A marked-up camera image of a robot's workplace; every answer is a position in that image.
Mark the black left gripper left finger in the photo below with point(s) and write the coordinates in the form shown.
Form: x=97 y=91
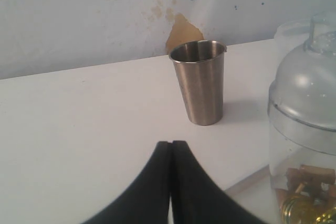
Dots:
x=147 y=199

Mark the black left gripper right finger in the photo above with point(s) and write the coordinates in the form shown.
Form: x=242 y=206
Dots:
x=195 y=197

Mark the clear measuring cylinder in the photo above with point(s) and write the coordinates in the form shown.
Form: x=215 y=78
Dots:
x=293 y=144

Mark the stainless steel cup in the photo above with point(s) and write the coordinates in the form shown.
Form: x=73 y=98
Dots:
x=199 y=67

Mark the clear dome strainer lid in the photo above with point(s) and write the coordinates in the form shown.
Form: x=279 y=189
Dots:
x=312 y=105

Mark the white rectangular tray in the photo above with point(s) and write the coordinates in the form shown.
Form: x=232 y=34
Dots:
x=248 y=181

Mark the translucent plastic container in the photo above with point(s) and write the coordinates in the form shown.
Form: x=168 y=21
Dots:
x=288 y=40

